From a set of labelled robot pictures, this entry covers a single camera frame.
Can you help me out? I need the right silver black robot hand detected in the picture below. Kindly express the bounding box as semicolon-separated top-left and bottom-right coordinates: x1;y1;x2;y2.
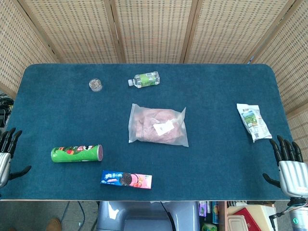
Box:
262;135;308;199

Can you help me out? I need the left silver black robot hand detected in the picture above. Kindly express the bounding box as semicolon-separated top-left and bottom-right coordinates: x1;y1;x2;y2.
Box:
0;127;32;189

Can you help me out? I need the transparent bag with pink contents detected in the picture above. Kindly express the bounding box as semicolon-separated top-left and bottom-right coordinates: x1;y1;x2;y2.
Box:
128;103;190;147

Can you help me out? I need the red book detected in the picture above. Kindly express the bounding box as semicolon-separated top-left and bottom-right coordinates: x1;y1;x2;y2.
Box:
233;207;262;231

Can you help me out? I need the white green snack packet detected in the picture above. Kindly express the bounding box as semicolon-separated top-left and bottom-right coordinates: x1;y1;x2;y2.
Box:
236;103;273;143

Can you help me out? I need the green chips can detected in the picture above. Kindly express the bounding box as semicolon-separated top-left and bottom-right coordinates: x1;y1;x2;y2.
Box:
51;144;104;163

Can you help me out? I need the beige plastic box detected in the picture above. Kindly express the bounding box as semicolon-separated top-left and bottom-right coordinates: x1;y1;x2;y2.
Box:
227;215;251;231

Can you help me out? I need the brown shoe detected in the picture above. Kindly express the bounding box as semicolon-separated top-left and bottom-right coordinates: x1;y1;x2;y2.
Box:
46;218;62;231

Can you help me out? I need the teal blue carpeted table surface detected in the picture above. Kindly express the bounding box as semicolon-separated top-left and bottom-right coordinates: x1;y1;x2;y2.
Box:
0;63;300;202

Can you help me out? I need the colourful snack packages pile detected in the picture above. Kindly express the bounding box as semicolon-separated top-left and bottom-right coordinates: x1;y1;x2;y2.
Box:
198;201;220;231

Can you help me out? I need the blue pink Oreo box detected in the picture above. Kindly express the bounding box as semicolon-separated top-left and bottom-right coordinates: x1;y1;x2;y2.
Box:
100;170;153;191

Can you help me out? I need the small clear round jar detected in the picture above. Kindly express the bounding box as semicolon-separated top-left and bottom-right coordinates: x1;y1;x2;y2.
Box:
89;78;103;92

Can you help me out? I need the grey-blue robot torso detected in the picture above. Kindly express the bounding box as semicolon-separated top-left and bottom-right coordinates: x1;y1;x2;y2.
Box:
96;201;201;231

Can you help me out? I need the clear water bottle green label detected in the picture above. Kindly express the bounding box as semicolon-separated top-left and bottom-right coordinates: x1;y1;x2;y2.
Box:
128;71;160;89

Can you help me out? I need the dark equipment with cables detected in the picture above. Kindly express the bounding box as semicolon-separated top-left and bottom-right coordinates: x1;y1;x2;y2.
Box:
0;92;14;128

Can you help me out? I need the blue floor cable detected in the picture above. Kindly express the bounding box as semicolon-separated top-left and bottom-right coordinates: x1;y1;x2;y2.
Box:
61;201;86;229

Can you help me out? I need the black torso cable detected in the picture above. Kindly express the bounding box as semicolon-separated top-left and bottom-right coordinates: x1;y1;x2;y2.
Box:
160;201;176;231

